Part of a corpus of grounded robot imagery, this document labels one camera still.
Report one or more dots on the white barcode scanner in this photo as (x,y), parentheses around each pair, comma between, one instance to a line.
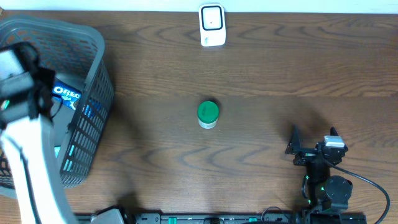
(212,25)

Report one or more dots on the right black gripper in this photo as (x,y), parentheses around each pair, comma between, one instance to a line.
(306,154)

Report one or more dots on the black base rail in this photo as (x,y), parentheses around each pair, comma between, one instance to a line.
(269,217)

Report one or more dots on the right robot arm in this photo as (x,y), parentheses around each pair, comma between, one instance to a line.
(328,194)

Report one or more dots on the blue Oreo cookie pack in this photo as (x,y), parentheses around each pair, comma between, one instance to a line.
(66,94)

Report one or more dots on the green lid jar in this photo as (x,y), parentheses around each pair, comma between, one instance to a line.
(208,113)

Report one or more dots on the grey plastic basket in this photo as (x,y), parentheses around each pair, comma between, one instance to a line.
(75,53)

